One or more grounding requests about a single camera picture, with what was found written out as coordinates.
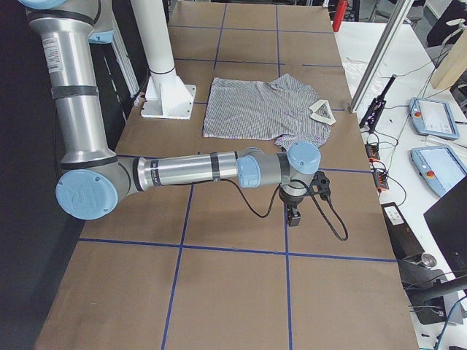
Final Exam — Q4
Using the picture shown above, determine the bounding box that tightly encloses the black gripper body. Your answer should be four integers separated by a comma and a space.
279, 184, 309, 207

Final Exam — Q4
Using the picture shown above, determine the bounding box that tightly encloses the striped polo shirt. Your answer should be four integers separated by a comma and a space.
203, 74, 331, 149

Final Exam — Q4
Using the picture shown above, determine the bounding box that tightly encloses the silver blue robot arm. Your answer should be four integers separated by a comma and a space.
24, 1, 330, 226

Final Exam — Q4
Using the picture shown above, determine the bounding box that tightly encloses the black orange terminal block strip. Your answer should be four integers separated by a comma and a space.
365, 142, 389, 193

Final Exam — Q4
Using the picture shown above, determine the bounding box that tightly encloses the black clamp tool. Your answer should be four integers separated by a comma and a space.
359, 74, 397, 133

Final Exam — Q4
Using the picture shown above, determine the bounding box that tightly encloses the black flat box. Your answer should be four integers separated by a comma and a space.
381, 202, 425, 260

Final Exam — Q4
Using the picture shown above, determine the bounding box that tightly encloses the lower blue teach pendant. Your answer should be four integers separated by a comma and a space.
410, 145, 466, 197

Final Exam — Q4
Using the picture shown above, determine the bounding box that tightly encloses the blue teach pendant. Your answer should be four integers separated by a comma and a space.
410, 145, 466, 197
409, 98, 460, 140

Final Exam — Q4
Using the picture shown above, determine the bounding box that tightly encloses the black monitor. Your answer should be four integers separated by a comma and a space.
424, 182, 466, 271

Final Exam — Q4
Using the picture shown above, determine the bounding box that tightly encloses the upper blue teach pendant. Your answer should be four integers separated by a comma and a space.
409, 98, 460, 140

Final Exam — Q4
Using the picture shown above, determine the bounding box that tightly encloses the red fire extinguisher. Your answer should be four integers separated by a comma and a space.
332, 0, 348, 33

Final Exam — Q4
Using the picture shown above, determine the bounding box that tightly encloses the wooden board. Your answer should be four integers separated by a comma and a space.
431, 31, 467, 90

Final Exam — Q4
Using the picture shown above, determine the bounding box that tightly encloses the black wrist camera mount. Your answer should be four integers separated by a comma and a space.
310, 171, 331, 202

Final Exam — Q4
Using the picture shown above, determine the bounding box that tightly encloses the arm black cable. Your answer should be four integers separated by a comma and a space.
189, 177, 350, 242

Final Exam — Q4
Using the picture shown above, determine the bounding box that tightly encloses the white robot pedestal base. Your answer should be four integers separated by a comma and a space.
131, 0, 196, 120

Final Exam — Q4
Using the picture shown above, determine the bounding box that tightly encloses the aluminium frame post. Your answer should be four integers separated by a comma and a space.
350, 0, 414, 112

